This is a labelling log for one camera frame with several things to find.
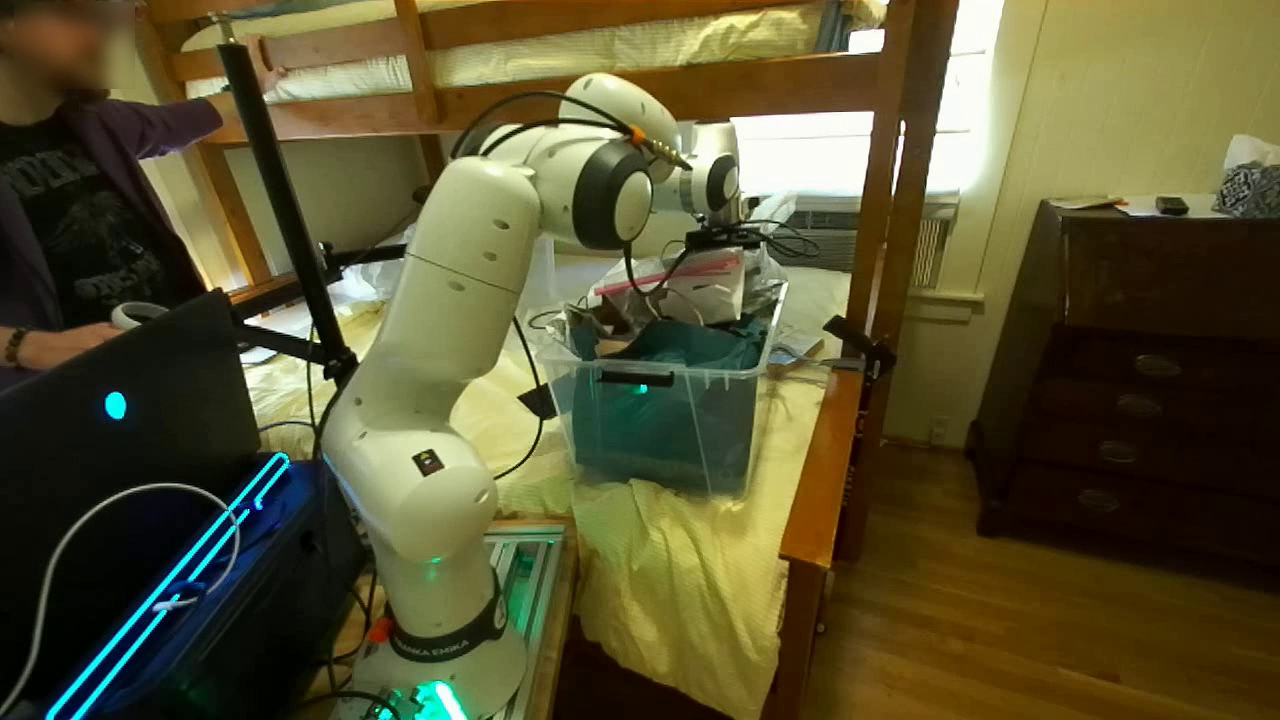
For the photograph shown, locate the person right hand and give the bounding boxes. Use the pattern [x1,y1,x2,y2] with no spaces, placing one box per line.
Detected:
[43,318,129,371]

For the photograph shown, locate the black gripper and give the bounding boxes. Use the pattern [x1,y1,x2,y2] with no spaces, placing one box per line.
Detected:
[683,218,771,265]

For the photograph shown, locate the person in dark shirt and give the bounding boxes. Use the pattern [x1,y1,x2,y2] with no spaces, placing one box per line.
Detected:
[0,0,232,392]

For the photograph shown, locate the clear plastic storage bin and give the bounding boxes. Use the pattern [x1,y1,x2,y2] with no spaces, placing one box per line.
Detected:
[528,272,793,496]

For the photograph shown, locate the aluminum robot stand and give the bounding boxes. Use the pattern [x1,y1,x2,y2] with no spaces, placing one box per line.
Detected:
[315,522,580,720]

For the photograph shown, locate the pale yellow bed sheet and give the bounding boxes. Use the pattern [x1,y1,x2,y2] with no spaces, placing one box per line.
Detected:
[235,265,856,720]

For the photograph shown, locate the patterned tissue box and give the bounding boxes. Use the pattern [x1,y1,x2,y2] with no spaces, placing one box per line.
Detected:
[1210,133,1280,223]

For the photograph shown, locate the small black flat object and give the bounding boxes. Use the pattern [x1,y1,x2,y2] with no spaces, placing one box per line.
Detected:
[517,382,559,423]

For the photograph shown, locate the teal cloth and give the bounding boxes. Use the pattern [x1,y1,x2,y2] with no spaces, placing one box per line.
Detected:
[570,318,771,491]

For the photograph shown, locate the clear zip bag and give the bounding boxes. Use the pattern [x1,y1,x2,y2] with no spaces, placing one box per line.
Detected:
[591,244,782,331]

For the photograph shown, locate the bright window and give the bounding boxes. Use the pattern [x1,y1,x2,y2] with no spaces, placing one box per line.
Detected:
[732,0,1011,204]

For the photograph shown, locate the blue glowing computer case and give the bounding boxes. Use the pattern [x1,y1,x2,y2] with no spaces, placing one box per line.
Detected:
[35,450,362,720]

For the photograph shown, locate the white ring controller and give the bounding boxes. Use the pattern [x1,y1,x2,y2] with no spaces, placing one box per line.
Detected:
[104,295,176,335]

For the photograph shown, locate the wooden bunk bed frame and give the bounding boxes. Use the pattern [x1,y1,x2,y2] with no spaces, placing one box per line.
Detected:
[130,0,962,720]

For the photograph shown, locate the bunk mattress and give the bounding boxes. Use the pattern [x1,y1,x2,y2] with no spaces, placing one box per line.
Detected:
[176,0,893,113]

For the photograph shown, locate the white cable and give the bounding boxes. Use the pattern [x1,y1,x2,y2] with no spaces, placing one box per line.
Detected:
[0,476,248,718]

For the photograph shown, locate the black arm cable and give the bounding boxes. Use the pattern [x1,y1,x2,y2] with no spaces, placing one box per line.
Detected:
[443,86,697,485]

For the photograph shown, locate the white plastic bag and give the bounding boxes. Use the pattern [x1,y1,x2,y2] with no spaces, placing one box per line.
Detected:
[732,223,812,312]

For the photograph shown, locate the black laptop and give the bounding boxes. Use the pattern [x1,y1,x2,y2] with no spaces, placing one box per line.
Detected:
[0,287,267,674]

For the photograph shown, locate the dark wooden dresser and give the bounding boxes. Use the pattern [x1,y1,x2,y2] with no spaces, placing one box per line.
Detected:
[962,195,1280,591]

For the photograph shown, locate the black tripod pole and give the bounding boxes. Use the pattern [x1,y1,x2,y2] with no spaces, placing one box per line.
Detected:
[213,37,410,389]

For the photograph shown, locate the black clamp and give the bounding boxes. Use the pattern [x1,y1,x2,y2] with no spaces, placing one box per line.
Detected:
[818,312,900,392]

